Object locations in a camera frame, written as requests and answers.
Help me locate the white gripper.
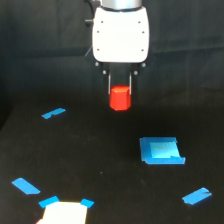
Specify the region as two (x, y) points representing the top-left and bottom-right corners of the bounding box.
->
(86, 6), (149, 95)

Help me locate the red hexagonal block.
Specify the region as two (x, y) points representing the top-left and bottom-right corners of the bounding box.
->
(110, 85), (131, 111)

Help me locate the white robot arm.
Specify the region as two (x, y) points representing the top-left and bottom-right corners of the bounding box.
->
(83, 0), (150, 93)

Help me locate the light blue taped paper square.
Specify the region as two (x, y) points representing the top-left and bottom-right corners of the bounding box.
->
(139, 137), (186, 165)

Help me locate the blue tape strip far left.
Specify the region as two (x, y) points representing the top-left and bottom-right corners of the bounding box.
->
(41, 108), (66, 119)

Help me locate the blue tape strip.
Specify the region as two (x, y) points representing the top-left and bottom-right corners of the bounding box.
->
(182, 187), (211, 205)
(41, 108), (66, 119)
(12, 178), (40, 195)

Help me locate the blue tape on paper right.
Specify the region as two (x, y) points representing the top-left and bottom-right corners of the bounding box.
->
(80, 199), (94, 208)

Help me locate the blue tape on paper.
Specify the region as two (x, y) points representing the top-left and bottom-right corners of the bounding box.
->
(38, 196), (59, 208)
(80, 199), (94, 208)

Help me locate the blue tape strip near right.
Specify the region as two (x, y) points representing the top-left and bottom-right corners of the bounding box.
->
(182, 187), (211, 205)

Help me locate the blue tape strip near left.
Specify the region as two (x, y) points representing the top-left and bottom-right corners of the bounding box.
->
(12, 178), (40, 195)

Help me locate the blue tape on paper left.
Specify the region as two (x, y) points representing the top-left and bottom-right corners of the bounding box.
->
(38, 196), (59, 208)

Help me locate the white paper sheet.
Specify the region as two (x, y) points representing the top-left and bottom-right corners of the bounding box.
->
(36, 202), (87, 224)

